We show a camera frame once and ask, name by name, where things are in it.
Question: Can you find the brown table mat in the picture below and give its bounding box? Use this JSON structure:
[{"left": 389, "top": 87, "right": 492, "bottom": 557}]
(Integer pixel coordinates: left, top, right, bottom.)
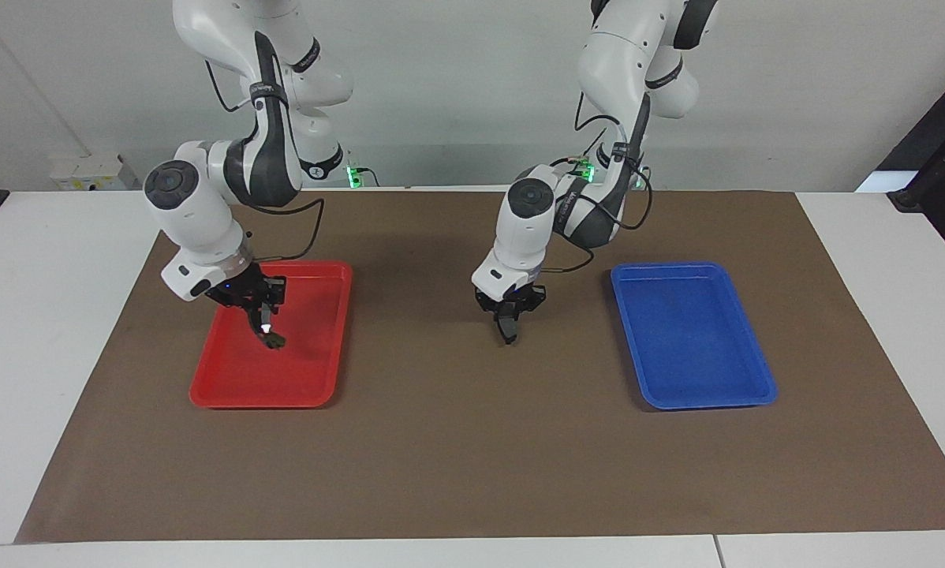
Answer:
[{"left": 13, "top": 189, "right": 945, "bottom": 546}]

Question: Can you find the white wall socket box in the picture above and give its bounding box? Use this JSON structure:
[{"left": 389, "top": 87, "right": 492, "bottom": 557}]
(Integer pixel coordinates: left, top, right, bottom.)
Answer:
[{"left": 50, "top": 153, "right": 127, "bottom": 191}]

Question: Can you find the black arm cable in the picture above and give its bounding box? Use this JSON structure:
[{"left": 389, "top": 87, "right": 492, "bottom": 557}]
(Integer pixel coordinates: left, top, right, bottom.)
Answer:
[
  {"left": 204, "top": 58, "right": 326, "bottom": 266},
  {"left": 546, "top": 89, "right": 655, "bottom": 275}
]

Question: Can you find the blue plastic tray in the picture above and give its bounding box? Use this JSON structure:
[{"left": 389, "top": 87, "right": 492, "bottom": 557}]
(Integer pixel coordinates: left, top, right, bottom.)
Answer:
[{"left": 610, "top": 261, "right": 779, "bottom": 412}]

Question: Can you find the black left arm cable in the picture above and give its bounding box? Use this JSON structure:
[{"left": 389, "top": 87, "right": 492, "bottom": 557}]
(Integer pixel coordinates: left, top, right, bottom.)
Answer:
[{"left": 546, "top": 89, "right": 655, "bottom": 275}]

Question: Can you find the red plastic tray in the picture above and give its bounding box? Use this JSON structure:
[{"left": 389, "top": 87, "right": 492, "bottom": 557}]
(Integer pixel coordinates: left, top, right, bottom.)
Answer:
[{"left": 188, "top": 260, "right": 354, "bottom": 410}]

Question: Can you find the black equipment stand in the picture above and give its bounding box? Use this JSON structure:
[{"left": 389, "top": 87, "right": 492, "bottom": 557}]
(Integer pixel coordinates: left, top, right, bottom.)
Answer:
[{"left": 886, "top": 58, "right": 945, "bottom": 246}]

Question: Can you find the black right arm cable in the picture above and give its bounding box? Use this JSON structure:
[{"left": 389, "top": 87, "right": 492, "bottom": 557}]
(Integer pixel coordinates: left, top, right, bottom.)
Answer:
[{"left": 204, "top": 58, "right": 326, "bottom": 266}]

